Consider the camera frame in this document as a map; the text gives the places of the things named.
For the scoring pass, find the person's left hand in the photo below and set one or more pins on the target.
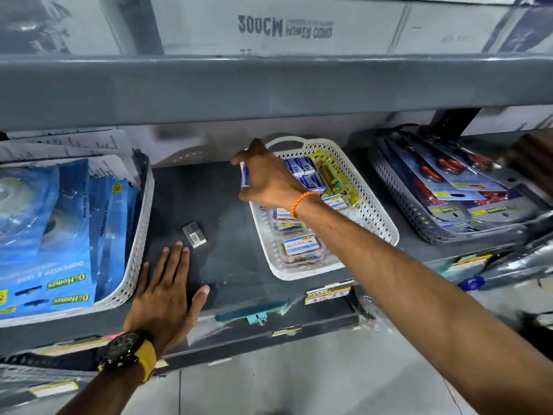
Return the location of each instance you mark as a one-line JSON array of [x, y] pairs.
[[162, 298]]

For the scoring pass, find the person's right hand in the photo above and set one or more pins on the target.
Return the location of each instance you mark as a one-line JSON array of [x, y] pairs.
[[272, 177]]

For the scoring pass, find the person's left thumb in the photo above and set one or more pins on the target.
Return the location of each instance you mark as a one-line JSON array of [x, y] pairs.
[[200, 300]]

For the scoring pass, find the person's right thumb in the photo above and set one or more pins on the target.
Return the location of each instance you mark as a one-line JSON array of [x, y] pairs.
[[249, 195]]

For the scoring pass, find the person's left little finger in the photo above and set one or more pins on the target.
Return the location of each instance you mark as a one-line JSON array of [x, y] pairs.
[[144, 278]]

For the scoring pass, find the person's left middle finger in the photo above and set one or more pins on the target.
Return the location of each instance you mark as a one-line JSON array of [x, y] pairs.
[[176, 263]]

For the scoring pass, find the small blue and white box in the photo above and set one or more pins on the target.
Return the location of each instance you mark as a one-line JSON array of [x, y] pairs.
[[245, 176]]

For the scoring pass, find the person's right forearm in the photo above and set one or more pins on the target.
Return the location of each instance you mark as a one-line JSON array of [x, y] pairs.
[[414, 306]]

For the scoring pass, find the person's left forearm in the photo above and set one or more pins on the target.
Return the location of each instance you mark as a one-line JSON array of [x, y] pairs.
[[103, 395]]

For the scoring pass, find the white perforated plastic basket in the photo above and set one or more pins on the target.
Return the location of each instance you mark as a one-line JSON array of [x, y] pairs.
[[134, 254]]

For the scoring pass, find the small grey box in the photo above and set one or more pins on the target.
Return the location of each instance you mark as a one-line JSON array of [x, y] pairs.
[[194, 234]]

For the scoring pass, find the clear case with blue label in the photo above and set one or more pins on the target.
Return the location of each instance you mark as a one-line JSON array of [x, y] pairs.
[[285, 218], [301, 246]]

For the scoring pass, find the teal plastic label holder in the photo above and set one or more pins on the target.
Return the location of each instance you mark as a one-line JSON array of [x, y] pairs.
[[252, 314]]

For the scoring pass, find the blue staple box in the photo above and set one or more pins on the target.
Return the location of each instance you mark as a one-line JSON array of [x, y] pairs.
[[301, 165], [312, 182]]

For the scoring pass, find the small white yellow box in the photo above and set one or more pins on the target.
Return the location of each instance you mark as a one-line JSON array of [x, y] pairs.
[[335, 202]]

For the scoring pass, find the yellow green blister packet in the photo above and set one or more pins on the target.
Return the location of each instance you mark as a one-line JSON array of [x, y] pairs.
[[335, 177]]

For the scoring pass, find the yellow black shelf label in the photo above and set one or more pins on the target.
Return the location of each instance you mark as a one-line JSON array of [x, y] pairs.
[[287, 331]]

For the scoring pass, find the stack of blue dispenser packets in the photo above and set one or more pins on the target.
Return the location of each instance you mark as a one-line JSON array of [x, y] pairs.
[[56, 237]]

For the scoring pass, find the grey metal shelf rack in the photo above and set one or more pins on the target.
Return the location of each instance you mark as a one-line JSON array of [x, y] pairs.
[[259, 92]]

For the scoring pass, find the yellow white price label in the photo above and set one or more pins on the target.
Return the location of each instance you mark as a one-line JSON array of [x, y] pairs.
[[328, 293]]

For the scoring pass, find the white printed paper sheets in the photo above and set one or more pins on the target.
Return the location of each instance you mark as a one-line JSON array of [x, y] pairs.
[[65, 144]]

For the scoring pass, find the grey perforated plastic basket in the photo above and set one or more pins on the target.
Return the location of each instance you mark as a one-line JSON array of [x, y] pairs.
[[414, 211]]

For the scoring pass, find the white cardboard carton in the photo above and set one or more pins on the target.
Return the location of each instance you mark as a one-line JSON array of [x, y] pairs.
[[281, 25]]

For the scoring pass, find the stack of carded scissors packs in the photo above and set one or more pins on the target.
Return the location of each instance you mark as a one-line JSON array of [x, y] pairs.
[[458, 185]]

